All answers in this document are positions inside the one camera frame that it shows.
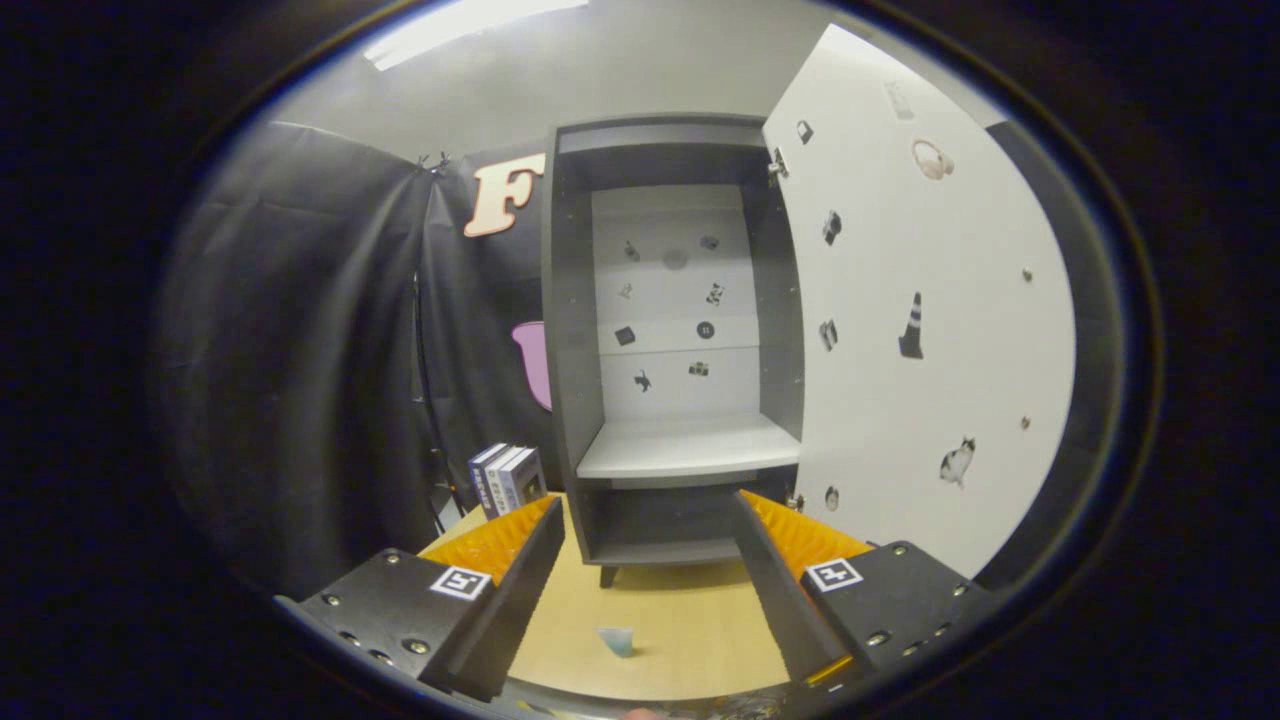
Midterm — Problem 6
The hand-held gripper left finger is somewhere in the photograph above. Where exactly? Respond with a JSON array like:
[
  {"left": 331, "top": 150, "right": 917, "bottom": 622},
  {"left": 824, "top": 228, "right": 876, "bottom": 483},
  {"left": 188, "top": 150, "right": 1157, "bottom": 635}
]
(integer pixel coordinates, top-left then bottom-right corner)
[{"left": 275, "top": 495, "right": 566, "bottom": 703}]

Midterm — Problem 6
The white cabinet shelf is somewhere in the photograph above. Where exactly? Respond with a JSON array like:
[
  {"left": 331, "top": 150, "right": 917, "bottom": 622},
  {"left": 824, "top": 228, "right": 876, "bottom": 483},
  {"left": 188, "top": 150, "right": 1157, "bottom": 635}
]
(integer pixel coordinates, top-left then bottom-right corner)
[{"left": 576, "top": 412, "right": 801, "bottom": 481}]

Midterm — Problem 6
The grey cabinet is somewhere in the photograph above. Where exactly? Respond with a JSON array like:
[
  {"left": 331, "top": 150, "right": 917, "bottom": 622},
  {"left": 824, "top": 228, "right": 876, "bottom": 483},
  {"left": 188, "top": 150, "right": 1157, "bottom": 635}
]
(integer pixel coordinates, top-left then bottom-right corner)
[{"left": 540, "top": 112, "right": 806, "bottom": 589}]

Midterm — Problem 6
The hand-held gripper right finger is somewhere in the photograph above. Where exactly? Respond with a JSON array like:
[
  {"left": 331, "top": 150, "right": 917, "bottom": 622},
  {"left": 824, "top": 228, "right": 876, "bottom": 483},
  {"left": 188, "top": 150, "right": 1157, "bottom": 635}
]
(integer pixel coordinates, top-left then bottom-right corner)
[{"left": 735, "top": 488, "right": 1001, "bottom": 691}]

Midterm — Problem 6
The black backdrop cloth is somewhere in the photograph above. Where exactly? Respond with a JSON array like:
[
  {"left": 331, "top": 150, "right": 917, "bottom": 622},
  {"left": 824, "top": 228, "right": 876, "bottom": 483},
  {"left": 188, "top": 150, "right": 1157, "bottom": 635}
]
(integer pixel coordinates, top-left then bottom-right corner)
[{"left": 150, "top": 118, "right": 1116, "bottom": 601}]

